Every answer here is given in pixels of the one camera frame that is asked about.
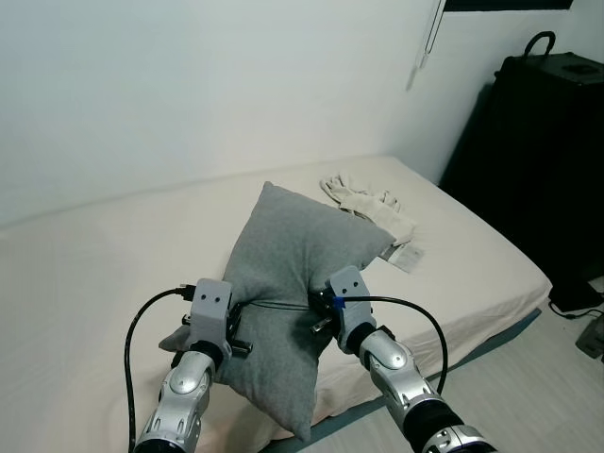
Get grey pillow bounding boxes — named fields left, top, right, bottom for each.
left=158, top=181, right=394, bottom=444

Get white paper label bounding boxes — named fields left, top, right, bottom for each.
left=380, top=243, right=428, bottom=276

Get cream fabric gloves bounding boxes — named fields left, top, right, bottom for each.
left=320, top=174, right=418, bottom=248

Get bed with cream sheet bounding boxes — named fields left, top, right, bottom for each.
left=0, top=154, right=554, bottom=453

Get dark blue bed base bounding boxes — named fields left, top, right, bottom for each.
left=253, top=307, right=545, bottom=453

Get grey floor device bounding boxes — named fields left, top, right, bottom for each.
left=575, top=314, right=604, bottom=361

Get white blind wand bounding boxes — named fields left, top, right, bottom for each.
left=406, top=0, right=445, bottom=92

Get dark window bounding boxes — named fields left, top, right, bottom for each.
left=443, top=0, right=576, bottom=13

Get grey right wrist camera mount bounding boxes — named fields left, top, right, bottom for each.
left=325, top=265, right=378, bottom=356

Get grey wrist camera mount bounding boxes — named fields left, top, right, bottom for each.
left=186, top=279, right=234, bottom=346
left=325, top=265, right=378, bottom=356

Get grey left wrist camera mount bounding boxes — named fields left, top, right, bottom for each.
left=186, top=279, right=234, bottom=346

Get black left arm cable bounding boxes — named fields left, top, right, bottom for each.
left=125, top=287, right=195, bottom=453

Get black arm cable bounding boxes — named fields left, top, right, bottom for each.
left=332, top=295, right=450, bottom=395
left=125, top=287, right=195, bottom=453

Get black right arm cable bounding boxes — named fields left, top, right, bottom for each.
left=332, top=295, right=450, bottom=395

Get black floor cable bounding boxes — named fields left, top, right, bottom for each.
left=547, top=294, right=604, bottom=324

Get large black case with handle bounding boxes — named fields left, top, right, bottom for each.
left=438, top=30, right=604, bottom=314

